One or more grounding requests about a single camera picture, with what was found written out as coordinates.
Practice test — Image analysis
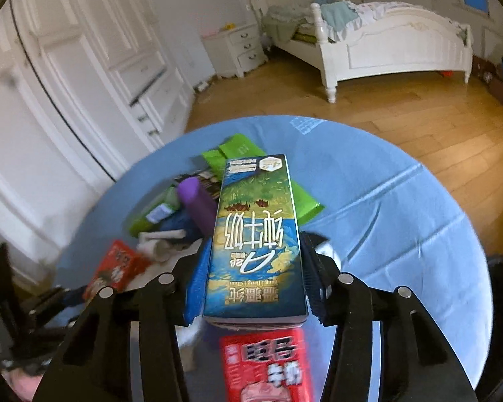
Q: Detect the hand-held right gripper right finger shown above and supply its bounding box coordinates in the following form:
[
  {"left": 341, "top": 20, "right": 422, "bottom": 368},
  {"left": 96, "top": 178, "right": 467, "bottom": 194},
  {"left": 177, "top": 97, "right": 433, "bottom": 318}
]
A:
[{"left": 299, "top": 231, "right": 476, "bottom": 402}]

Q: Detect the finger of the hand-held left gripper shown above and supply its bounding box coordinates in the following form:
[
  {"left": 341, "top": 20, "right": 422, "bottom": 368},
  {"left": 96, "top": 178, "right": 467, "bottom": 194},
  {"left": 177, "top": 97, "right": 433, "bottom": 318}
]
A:
[{"left": 25, "top": 287, "right": 89, "bottom": 323}]

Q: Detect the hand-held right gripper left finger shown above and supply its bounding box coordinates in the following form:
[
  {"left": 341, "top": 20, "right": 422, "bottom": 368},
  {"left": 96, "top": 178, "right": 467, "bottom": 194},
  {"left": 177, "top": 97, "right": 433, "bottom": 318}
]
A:
[{"left": 34, "top": 241, "right": 212, "bottom": 402}]

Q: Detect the red snack packet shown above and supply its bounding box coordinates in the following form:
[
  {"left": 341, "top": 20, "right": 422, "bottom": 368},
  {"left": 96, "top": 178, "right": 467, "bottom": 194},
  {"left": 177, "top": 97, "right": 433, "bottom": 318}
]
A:
[{"left": 83, "top": 240, "right": 152, "bottom": 302}]

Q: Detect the blue green milk carton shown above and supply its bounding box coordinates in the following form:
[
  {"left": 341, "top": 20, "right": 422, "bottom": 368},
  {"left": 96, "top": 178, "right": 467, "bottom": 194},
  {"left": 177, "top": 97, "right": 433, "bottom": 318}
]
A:
[{"left": 202, "top": 155, "right": 310, "bottom": 327}]

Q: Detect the green snack packet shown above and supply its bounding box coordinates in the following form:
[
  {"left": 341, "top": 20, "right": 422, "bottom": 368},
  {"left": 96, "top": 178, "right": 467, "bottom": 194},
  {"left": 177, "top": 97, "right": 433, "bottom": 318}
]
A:
[
  {"left": 201, "top": 149, "right": 228, "bottom": 182},
  {"left": 217, "top": 133, "right": 324, "bottom": 222}
]

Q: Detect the purple bottle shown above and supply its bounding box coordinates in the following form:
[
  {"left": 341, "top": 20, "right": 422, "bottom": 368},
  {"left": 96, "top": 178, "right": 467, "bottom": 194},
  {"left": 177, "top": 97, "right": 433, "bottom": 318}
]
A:
[{"left": 177, "top": 177, "right": 219, "bottom": 236}]

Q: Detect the white tube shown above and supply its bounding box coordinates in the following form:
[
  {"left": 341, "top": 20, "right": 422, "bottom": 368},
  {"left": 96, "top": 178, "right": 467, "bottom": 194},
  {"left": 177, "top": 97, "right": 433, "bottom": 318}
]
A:
[{"left": 136, "top": 229, "right": 188, "bottom": 261}]

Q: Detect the dark blue wrapper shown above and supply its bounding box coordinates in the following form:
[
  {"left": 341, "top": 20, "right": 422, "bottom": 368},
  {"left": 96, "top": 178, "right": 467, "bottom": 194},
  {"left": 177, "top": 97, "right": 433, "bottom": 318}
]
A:
[{"left": 159, "top": 211, "right": 206, "bottom": 249}]

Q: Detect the blue tablecloth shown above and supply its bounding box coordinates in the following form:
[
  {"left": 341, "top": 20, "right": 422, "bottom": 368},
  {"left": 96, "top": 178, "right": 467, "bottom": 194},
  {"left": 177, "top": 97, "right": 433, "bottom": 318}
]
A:
[{"left": 52, "top": 117, "right": 493, "bottom": 402}]

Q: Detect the green bottle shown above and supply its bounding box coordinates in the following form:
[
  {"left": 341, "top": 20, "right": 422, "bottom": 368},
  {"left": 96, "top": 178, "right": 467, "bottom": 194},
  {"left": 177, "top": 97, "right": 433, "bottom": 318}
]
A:
[{"left": 128, "top": 186, "right": 185, "bottom": 237}]

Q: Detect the red drink carton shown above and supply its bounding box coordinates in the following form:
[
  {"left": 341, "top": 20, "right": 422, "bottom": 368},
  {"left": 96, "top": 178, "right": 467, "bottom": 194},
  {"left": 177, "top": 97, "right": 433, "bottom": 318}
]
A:
[{"left": 219, "top": 329, "right": 317, "bottom": 402}]

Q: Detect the white wardrobe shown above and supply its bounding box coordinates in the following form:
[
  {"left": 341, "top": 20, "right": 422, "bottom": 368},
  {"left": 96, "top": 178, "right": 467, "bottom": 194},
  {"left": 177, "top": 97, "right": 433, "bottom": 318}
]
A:
[{"left": 0, "top": 0, "right": 195, "bottom": 285}]

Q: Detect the white nightstand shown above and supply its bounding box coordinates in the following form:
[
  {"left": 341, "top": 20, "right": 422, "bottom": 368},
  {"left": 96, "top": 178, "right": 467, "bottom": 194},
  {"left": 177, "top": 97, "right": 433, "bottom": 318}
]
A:
[{"left": 201, "top": 23, "right": 267, "bottom": 79}]

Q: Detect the grey green duvet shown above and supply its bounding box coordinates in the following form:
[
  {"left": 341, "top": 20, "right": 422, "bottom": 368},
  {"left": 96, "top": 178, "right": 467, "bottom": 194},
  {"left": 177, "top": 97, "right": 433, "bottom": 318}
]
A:
[{"left": 262, "top": 4, "right": 319, "bottom": 45}]

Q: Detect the light blue blanket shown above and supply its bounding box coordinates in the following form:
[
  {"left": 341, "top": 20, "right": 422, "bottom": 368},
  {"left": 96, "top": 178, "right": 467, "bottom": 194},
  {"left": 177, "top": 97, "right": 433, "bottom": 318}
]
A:
[{"left": 319, "top": 0, "right": 361, "bottom": 42}]

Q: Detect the dark red box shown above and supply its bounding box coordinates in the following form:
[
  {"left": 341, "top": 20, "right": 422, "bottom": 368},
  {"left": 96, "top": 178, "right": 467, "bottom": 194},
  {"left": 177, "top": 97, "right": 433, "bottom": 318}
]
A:
[{"left": 471, "top": 56, "right": 503, "bottom": 88}]

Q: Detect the white bed frame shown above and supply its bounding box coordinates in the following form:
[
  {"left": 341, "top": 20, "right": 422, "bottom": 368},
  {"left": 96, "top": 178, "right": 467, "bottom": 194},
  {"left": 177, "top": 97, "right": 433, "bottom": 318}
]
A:
[{"left": 244, "top": 0, "right": 474, "bottom": 103}]

